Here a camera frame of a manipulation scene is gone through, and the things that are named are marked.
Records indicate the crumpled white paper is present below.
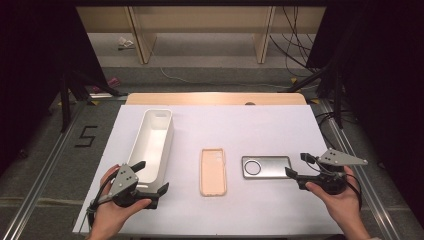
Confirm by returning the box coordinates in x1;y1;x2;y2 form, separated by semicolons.
117;36;135;51

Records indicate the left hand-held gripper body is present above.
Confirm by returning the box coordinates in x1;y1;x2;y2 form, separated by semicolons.
109;163;160;210

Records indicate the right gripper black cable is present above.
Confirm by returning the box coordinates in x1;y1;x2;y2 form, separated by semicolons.
346;173;364;211

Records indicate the light wooden desk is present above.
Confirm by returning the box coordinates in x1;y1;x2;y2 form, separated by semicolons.
76;5;327;65

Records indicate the white plastic storage box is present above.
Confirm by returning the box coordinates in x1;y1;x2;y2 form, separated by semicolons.
127;108;175;194

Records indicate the person's right hand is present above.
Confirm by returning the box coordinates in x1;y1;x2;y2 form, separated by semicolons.
304;165;368;234

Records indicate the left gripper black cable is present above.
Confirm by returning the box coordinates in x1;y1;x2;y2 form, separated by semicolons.
85;168;117;234

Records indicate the black tripod stand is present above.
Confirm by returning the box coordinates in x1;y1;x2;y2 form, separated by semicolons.
287;19;354;130
59;71;128;133

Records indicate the wooden table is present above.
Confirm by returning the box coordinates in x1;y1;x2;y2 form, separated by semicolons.
124;92;308;106

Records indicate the person's left hand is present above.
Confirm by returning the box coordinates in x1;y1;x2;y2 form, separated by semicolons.
87;164;153;240

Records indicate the beige phone case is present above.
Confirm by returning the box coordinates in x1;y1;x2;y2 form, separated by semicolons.
199;148;228;198

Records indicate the black floor cable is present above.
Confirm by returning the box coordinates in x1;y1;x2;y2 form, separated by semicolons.
314;109;354;151
282;5;314;78
269;34;316;73

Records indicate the silver phone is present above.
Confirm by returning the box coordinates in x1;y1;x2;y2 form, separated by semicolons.
241;155;292;180

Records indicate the metal floor rail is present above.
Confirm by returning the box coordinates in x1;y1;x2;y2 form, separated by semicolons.
0;99;88;240
316;99;403;240

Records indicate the black curtain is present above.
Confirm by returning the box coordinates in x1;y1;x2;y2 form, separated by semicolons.
0;0;108;174
306;0;424;218

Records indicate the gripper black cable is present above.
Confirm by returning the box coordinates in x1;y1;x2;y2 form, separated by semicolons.
346;173;364;211
85;168;117;234

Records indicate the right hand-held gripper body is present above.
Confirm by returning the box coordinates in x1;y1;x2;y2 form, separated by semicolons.
295;148;369;196

